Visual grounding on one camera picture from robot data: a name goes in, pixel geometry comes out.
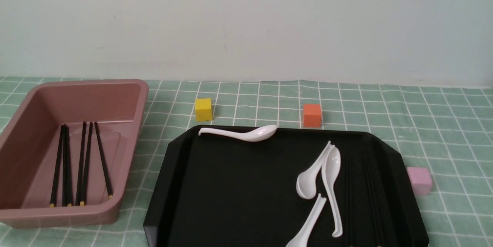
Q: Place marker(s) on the black chopstick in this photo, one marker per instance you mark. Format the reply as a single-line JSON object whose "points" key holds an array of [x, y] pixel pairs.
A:
{"points": [[84, 187], [67, 170], [80, 178], [348, 239], [105, 169], [58, 165]]}

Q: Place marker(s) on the white spoon at tray top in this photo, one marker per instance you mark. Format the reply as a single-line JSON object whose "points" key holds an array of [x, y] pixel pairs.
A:
{"points": [[260, 134]]}

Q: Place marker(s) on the white spoon at tray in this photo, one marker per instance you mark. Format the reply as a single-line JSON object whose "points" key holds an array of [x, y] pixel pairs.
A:
{"points": [[260, 134], [303, 235]]}

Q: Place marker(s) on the yellow cube block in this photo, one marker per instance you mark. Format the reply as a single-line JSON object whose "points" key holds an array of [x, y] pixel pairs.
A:
{"points": [[203, 109]]}

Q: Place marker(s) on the orange cube block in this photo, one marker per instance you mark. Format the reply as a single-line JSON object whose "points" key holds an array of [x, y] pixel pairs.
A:
{"points": [[312, 115]]}

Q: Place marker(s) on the black plastic tray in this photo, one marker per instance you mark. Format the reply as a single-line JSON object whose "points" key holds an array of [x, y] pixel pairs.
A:
{"points": [[214, 191]]}

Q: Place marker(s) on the white spoon left of pair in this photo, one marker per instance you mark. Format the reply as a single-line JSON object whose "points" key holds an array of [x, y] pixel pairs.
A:
{"points": [[306, 180]]}

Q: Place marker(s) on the white spoon of pair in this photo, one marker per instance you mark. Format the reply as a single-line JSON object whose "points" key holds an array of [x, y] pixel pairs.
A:
{"points": [[306, 180], [330, 173]]}

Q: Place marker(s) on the white spoon right of pair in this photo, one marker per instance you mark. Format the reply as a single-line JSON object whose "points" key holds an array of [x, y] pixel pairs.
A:
{"points": [[330, 173]]}

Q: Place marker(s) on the white spoon at tray bottom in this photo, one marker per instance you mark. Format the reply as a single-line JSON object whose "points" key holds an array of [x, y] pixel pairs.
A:
{"points": [[303, 235]]}

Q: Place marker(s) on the black chopstick tray middle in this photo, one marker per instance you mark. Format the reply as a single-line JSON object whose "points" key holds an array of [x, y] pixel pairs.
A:
{"points": [[375, 222]]}

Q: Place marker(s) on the pink plastic bin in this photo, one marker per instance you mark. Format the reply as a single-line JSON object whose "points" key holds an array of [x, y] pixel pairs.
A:
{"points": [[29, 145]]}

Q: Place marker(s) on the pink cube block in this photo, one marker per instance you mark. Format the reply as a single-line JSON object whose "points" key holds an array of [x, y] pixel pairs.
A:
{"points": [[420, 179]]}

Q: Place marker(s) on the green checkered tablecloth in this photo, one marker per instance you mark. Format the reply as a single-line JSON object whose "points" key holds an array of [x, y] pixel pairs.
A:
{"points": [[445, 129]]}

